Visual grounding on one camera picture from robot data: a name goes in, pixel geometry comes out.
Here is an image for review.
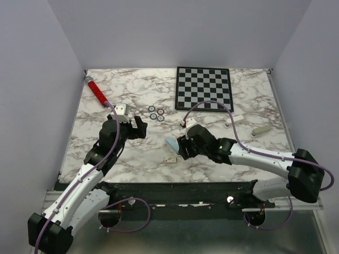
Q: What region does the light blue stapler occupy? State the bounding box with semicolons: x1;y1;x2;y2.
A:
165;137;180;155

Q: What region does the white stapler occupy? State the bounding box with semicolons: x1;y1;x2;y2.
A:
225;115;244;128

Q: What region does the white staple box sleeve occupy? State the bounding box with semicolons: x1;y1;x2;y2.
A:
164;156;177;164

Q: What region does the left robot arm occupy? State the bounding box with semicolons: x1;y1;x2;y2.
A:
28;116;147;253

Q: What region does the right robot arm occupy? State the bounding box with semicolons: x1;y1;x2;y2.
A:
177;124;325;207

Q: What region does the grey green stapler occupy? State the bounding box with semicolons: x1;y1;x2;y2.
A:
251;125;272;137

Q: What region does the black grey chessboard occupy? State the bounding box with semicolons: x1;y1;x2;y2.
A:
174;67;234;112

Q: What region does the red glitter toy microphone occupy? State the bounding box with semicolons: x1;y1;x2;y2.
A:
84;76;107;107

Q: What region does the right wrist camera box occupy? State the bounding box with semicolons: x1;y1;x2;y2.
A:
180;118;197;130

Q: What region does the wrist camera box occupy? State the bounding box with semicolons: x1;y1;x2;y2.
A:
111;103;130;123
180;118;197;130

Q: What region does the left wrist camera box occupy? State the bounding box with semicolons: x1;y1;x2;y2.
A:
111;103;130;123

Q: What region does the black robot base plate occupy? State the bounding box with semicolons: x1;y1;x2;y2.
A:
54;181;310;222

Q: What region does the aluminium rail frame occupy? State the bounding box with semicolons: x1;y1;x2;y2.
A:
42;189;324;217

